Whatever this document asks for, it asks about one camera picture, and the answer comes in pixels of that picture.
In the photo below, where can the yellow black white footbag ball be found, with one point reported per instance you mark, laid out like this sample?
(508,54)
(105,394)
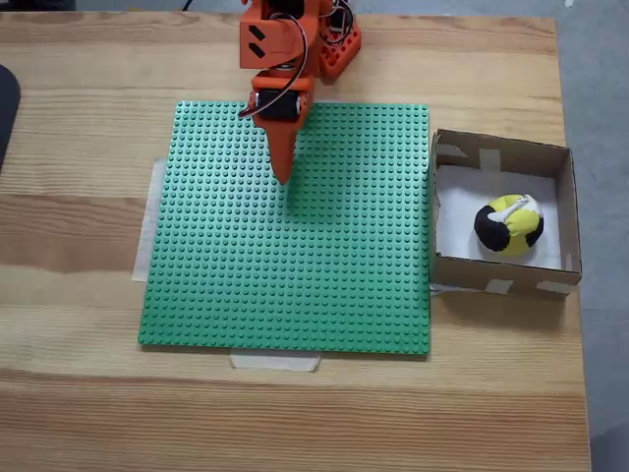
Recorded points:
(511,236)

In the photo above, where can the brown cardboard box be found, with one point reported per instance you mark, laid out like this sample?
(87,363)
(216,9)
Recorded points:
(572,211)

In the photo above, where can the green studded baseplate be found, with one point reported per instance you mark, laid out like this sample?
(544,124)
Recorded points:
(295,275)

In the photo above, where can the masking tape strip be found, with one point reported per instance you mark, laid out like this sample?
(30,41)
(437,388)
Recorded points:
(275,363)
(145,236)

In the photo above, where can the white paper sheet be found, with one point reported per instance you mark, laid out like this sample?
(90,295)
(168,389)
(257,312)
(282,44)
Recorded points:
(457,226)

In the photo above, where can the black rounded object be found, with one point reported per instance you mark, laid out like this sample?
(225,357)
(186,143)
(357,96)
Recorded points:
(7,113)

